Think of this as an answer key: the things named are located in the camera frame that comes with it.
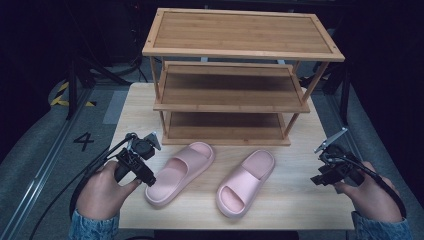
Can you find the yellow black floor tape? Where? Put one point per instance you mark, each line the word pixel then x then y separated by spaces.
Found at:
pixel 61 100

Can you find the wooden shoe rack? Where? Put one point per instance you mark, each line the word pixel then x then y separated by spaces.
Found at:
pixel 240 33

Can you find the pink slipper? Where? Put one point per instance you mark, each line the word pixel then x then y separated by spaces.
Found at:
pixel 186 163
pixel 248 181

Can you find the black metal stand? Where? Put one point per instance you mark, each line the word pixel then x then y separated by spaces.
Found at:
pixel 71 90

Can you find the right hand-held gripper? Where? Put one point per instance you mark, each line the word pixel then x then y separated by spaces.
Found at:
pixel 336 166

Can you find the person's left hand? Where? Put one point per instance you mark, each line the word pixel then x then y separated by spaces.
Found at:
pixel 100 193

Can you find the person's right hand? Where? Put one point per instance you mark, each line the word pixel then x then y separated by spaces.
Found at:
pixel 373 198

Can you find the metal floor rail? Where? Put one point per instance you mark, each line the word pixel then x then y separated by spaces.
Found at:
pixel 36 175

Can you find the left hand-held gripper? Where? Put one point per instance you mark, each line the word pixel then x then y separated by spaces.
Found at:
pixel 137 156

